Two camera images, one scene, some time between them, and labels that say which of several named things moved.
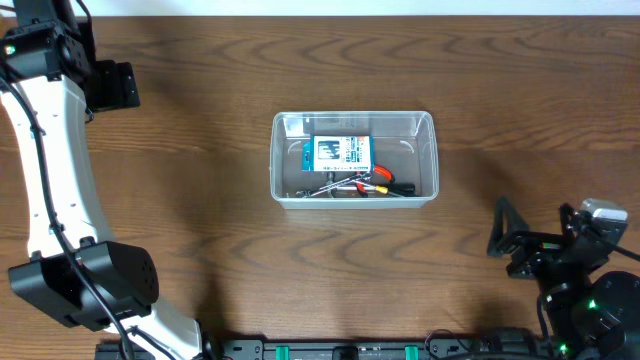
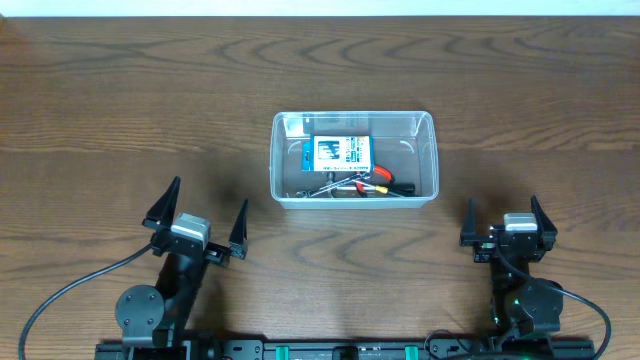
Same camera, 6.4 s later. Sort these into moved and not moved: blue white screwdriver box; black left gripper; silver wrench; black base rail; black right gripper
Moved: black left gripper; black right gripper
Not moved: silver wrench; blue white screwdriver box; black base rail
